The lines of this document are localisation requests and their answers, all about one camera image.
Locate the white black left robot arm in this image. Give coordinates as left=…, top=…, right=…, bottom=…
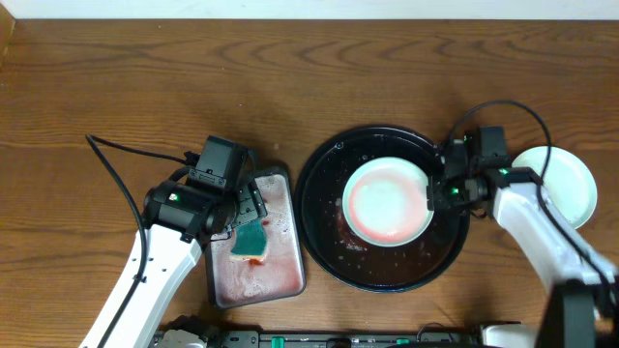
left=81, top=224, right=203, bottom=347

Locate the green yellow sponge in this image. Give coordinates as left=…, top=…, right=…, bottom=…
left=230, top=220, right=267, bottom=261

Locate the pale green plate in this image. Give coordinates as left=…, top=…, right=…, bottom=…
left=341, top=157, right=433, bottom=247
left=511, top=145, right=599, bottom=231

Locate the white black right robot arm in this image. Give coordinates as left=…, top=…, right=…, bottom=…
left=427, top=136, right=618, bottom=347

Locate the rectangular black soapy water tray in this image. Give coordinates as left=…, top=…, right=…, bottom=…
left=206, top=167, right=306, bottom=309

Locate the round black tray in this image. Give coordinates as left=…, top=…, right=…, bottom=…
left=293, top=126, right=470, bottom=293

